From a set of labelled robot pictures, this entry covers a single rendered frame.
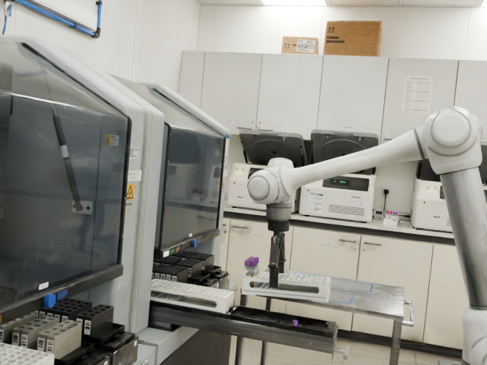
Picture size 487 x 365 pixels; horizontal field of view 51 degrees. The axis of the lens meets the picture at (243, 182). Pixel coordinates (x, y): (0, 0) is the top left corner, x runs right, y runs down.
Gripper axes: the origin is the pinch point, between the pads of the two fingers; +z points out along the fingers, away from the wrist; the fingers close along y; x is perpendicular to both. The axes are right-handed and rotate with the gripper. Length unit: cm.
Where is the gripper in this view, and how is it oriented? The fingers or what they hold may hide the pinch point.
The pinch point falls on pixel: (276, 277)
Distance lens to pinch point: 179.6
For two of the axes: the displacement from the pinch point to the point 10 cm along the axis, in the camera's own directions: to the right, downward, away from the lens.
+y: 2.5, -0.3, 9.7
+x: -9.7, -0.4, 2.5
